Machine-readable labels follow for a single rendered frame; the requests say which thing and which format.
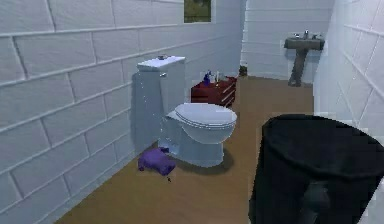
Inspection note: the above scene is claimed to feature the white toilet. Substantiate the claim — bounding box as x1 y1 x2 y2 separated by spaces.
134 55 239 168

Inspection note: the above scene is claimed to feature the dark red drawer cabinet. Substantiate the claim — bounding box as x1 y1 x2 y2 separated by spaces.
190 76 238 108

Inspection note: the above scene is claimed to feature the purple cloth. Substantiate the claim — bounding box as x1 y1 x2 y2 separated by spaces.
137 147 177 177

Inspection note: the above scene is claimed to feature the window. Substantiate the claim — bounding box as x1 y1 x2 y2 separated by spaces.
183 0 212 24

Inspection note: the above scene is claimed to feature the black round bin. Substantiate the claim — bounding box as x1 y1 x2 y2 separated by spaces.
248 113 384 224

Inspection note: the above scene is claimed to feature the grey pedestal sink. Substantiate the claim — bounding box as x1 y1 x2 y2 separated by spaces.
283 30 326 88

